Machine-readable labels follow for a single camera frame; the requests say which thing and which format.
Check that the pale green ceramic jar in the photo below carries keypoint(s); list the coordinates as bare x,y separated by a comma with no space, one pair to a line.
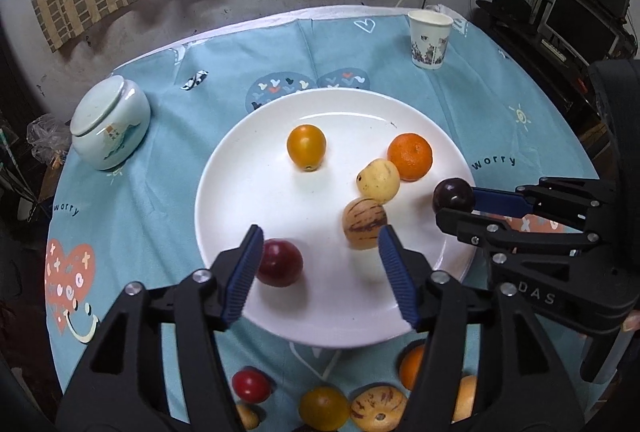
122,139

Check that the black hat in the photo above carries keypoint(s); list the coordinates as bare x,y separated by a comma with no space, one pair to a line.
505,4

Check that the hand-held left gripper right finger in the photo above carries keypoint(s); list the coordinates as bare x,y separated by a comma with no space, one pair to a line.
397,277

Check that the red cherry tomato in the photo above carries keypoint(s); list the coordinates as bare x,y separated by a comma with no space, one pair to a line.
250,384

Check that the striped pepino melon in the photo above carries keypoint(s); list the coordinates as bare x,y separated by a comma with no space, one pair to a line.
377,409
364,223

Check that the pale green jar lid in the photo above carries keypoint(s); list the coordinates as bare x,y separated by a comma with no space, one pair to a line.
97,104

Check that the dark purple plum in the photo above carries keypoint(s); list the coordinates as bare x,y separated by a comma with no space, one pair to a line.
453,194

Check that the yellow orange tomato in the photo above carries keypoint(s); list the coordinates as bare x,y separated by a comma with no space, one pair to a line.
324,408
306,147

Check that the small tan longan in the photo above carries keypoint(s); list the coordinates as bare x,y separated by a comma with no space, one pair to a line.
248,418

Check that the light blue printed tablecloth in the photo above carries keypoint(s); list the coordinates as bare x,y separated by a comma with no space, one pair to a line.
160,212

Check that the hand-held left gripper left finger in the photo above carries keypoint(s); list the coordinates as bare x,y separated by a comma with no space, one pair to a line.
245,274

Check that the dark media cabinet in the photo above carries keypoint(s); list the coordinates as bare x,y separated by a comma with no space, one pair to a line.
550,72

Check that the orange mandarin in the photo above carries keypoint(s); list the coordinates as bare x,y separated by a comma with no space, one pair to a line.
410,157
411,367

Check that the white oval plate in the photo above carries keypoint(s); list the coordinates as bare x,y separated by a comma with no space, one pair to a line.
300,212

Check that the clear plastic bag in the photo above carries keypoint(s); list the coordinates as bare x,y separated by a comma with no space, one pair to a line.
47,137

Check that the black computer monitor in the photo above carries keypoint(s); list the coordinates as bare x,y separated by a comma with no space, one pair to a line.
580,19

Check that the black chair back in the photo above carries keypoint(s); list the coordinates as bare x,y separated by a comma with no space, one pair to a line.
617,112

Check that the orange tan pepino melon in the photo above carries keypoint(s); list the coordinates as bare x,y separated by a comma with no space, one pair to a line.
466,398

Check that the printed paper cup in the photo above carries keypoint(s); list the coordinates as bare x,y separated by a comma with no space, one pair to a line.
429,39

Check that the dark red plum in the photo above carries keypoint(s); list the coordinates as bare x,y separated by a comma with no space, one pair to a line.
280,263

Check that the small pale yellow fruit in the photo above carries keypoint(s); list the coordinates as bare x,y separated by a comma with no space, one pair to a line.
378,181

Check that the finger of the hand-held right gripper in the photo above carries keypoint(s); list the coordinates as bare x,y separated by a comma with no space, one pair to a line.
470,229
492,201

